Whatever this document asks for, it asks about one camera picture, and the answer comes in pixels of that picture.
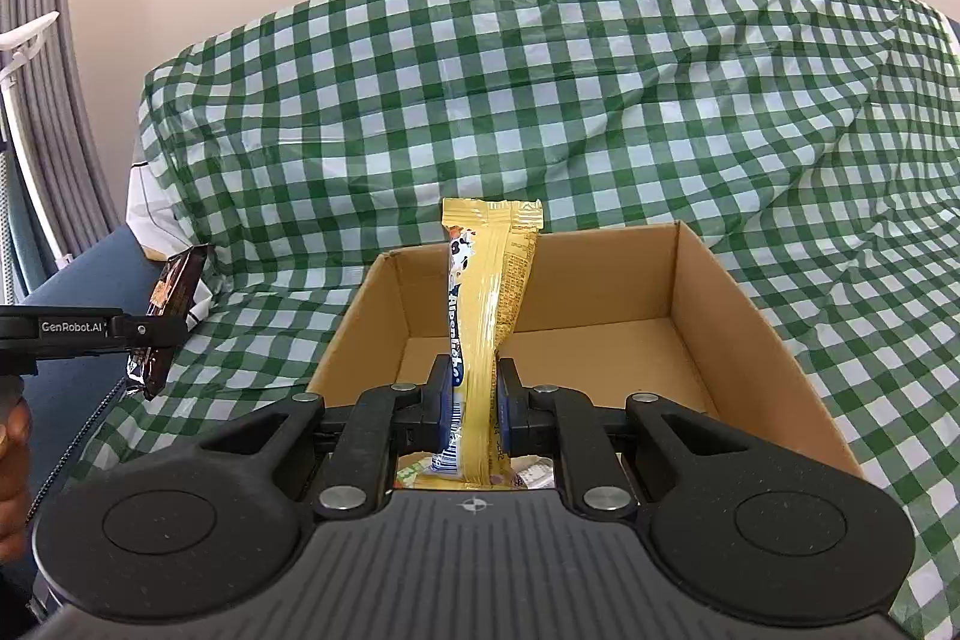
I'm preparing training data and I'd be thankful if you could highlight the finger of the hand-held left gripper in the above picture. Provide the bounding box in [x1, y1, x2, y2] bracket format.
[111, 314, 190, 354]

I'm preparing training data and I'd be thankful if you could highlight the yellow snack bar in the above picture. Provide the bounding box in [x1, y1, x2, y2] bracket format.
[431, 197, 545, 488]

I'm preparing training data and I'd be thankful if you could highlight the cardboard box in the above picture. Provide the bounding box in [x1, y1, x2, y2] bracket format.
[306, 220, 863, 492]

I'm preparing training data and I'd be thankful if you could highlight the green checked cloth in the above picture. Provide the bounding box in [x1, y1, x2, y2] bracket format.
[75, 0, 960, 640]

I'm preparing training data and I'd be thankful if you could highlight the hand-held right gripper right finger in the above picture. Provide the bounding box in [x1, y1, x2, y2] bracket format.
[495, 357, 773, 521]

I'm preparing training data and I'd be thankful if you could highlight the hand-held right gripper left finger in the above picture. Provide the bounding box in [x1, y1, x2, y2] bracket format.
[196, 355, 462, 521]

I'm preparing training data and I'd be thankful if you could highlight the person's left hand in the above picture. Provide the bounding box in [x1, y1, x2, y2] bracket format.
[0, 396, 34, 563]

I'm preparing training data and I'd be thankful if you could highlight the white rack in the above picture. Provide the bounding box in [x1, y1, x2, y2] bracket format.
[0, 10, 62, 305]

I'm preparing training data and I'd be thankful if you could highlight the white plastic sheet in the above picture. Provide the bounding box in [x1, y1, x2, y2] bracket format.
[124, 158, 226, 327]

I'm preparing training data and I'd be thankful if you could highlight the blue sofa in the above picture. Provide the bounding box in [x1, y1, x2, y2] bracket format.
[0, 224, 170, 540]

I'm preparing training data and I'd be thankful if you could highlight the grey curtain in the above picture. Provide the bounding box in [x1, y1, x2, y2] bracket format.
[0, 0, 121, 262]

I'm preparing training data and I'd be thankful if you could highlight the brown chocolate packet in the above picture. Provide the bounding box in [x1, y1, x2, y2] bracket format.
[124, 242, 209, 402]

